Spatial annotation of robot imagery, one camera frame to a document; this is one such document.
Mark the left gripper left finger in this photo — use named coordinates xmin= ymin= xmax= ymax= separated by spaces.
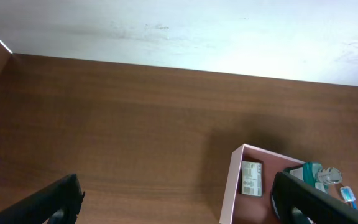
xmin=0 ymin=174 xmax=85 ymax=224

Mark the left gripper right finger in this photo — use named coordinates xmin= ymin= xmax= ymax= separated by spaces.
xmin=270 ymin=172 xmax=358 ymax=224

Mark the blue white toothbrush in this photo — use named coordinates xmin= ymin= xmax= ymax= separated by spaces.
xmin=339 ymin=186 xmax=357 ymax=209

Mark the teal mouthwash bottle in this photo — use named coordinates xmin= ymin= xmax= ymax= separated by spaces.
xmin=283 ymin=162 xmax=342 ymax=195

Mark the green white soap box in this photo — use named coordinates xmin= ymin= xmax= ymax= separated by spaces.
xmin=241 ymin=161 xmax=262 ymax=197

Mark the white open cardboard box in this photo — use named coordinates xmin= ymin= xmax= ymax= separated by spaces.
xmin=219 ymin=143 xmax=358 ymax=224

